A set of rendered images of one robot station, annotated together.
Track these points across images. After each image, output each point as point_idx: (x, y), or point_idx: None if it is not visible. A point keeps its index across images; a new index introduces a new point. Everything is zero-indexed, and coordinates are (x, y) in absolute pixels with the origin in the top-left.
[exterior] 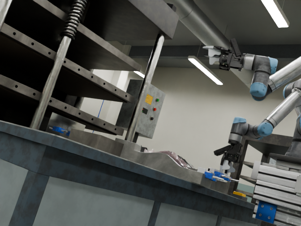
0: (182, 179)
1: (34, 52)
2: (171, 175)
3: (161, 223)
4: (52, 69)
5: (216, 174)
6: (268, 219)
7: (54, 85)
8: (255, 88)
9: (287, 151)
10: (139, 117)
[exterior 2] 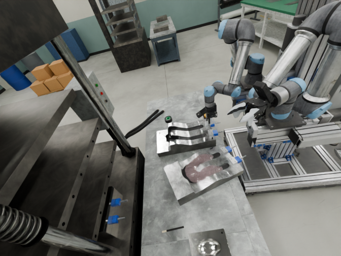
0: (242, 187)
1: None
2: (248, 201)
3: None
4: (76, 250)
5: (215, 135)
6: (262, 145)
7: (92, 241)
8: (285, 117)
9: None
10: (117, 125)
